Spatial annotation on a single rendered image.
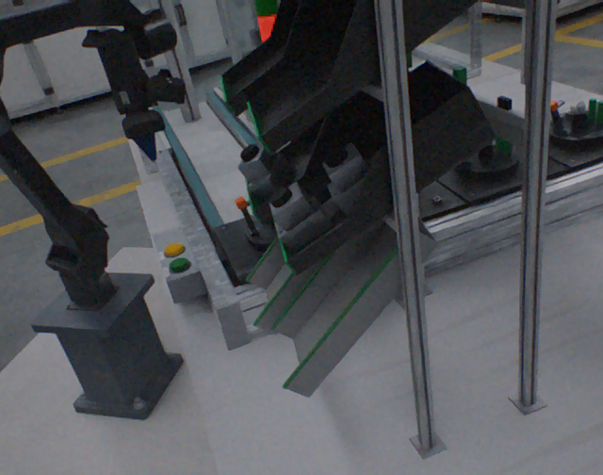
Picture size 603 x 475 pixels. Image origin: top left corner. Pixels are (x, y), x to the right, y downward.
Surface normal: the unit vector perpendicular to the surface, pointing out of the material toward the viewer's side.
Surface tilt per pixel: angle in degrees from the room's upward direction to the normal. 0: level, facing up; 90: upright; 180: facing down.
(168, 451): 0
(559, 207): 90
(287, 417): 0
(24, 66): 90
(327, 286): 90
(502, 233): 90
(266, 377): 0
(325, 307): 45
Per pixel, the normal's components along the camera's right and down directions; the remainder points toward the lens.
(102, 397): -0.29, 0.54
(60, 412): -0.17, -0.84
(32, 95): 0.47, 0.40
